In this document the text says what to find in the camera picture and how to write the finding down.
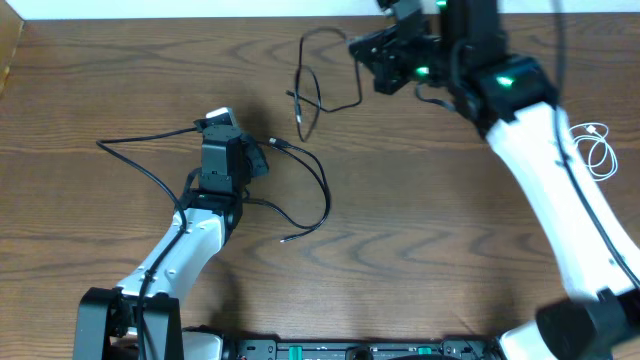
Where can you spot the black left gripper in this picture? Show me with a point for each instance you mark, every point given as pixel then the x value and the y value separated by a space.
pixel 254 151

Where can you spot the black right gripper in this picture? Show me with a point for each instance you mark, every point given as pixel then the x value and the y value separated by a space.
pixel 383 64

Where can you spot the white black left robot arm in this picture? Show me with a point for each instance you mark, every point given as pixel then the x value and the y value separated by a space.
pixel 140 317

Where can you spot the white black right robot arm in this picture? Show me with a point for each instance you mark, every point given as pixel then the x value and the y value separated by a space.
pixel 516 109

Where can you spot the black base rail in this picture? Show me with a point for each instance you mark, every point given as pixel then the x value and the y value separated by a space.
pixel 269 349

